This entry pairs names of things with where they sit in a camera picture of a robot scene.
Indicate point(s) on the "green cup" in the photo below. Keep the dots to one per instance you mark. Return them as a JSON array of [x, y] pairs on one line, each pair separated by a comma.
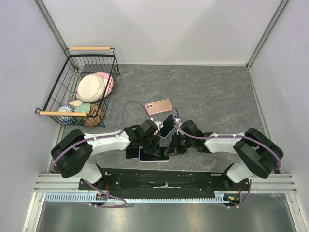
[[83, 108]]

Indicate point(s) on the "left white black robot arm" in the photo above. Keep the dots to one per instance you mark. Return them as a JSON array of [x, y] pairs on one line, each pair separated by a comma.
[[71, 154]]

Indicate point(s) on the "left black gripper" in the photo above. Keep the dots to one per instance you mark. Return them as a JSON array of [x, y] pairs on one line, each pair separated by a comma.
[[155, 150]]

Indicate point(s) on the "cream small bowl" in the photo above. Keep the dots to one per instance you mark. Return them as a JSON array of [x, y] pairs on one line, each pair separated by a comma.
[[75, 103]]

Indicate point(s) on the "black wire basket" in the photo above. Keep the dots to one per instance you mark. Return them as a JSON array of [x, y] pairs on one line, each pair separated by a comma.
[[75, 68]]

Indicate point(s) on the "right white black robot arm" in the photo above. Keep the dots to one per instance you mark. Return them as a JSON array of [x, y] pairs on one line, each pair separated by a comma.
[[259, 155]]

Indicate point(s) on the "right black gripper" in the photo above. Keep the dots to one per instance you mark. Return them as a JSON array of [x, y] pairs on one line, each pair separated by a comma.
[[179, 150]]

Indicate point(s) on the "pink plate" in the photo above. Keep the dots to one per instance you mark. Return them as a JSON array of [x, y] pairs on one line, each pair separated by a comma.
[[109, 83]]

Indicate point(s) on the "grey cable duct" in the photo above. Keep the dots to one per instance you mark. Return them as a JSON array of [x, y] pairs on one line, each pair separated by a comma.
[[95, 198]]

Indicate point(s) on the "brown cup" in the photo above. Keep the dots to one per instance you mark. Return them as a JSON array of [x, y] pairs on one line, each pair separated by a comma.
[[96, 116]]

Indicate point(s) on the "pink phone case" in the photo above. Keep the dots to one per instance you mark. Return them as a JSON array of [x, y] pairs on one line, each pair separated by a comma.
[[158, 107]]

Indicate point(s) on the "cream plate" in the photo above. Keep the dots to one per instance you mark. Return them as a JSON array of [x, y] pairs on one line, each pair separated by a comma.
[[91, 88]]

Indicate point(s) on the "white phone black screen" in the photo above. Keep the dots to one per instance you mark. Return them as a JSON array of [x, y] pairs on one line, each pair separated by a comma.
[[132, 153]]

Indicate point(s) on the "purple phone case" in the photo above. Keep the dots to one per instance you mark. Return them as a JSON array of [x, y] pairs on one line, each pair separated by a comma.
[[154, 161]]

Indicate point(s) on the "blue patterned bowl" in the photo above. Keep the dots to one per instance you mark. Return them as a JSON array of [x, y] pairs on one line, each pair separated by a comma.
[[66, 120]]

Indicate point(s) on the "blue phone black screen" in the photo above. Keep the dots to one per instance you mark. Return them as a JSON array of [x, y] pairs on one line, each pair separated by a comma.
[[168, 126]]

